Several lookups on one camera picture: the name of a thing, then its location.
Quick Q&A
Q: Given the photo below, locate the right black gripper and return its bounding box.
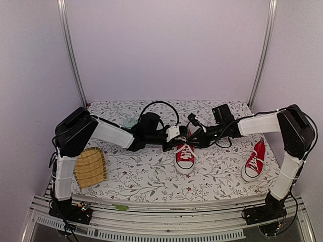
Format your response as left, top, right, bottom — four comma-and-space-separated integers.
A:
186, 123, 226, 148

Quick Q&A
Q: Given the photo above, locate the red sneaker with laces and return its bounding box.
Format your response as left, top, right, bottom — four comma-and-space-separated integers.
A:
174, 143, 197, 175

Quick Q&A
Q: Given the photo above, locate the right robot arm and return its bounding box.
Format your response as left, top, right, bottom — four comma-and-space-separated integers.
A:
188, 104, 318, 220

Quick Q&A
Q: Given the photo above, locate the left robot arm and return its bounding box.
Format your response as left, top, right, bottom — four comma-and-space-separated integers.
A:
52, 107, 189, 219

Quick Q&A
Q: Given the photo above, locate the floral patterned table mat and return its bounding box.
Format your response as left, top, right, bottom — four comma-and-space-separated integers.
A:
51, 100, 288, 203

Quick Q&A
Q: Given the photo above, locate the green tape piece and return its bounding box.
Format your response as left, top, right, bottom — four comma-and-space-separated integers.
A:
113, 204, 129, 211

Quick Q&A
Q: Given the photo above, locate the woven bamboo basket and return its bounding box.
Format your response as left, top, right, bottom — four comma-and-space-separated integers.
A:
74, 147, 107, 189

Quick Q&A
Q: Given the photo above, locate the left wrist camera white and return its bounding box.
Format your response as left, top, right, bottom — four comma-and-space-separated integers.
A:
166, 126, 187, 142

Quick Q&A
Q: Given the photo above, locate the right black camera cable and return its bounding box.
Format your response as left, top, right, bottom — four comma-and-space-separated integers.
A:
186, 118, 235, 149

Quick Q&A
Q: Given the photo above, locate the black camera cable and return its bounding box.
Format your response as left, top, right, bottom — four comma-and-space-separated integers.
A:
139, 100, 180, 129
186, 118, 235, 149

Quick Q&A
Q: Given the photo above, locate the left black camera cable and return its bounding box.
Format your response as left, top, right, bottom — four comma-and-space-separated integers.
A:
139, 100, 180, 129

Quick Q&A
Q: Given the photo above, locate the right aluminium frame post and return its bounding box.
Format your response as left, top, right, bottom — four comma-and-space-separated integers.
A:
248, 0, 278, 109

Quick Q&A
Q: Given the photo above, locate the aluminium frame post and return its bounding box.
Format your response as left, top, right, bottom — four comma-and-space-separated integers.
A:
57, 0, 88, 107
248, 0, 278, 109

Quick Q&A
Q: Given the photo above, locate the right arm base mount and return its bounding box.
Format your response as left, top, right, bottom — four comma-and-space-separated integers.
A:
241, 201, 287, 225

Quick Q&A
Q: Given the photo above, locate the front aluminium rail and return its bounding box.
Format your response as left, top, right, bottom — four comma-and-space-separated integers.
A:
21, 195, 318, 241

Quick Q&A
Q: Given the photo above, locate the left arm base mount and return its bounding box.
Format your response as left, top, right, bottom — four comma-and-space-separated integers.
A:
48, 200, 93, 225

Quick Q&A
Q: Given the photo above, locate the left aluminium frame post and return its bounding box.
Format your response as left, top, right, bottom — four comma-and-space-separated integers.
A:
57, 0, 88, 107

